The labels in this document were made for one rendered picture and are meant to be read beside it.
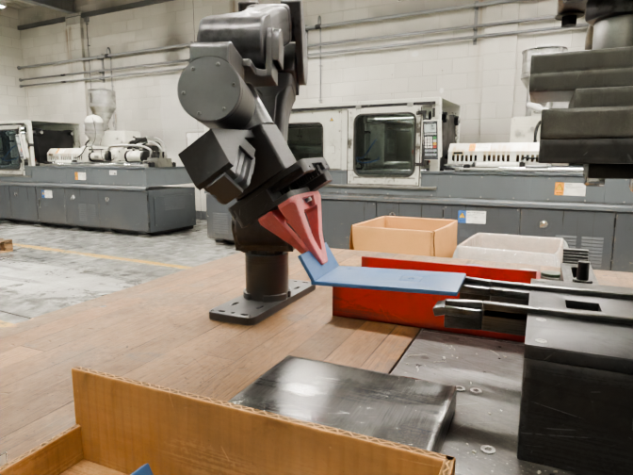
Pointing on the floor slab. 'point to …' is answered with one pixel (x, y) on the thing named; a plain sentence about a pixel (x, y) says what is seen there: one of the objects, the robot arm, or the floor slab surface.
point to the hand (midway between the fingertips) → (318, 257)
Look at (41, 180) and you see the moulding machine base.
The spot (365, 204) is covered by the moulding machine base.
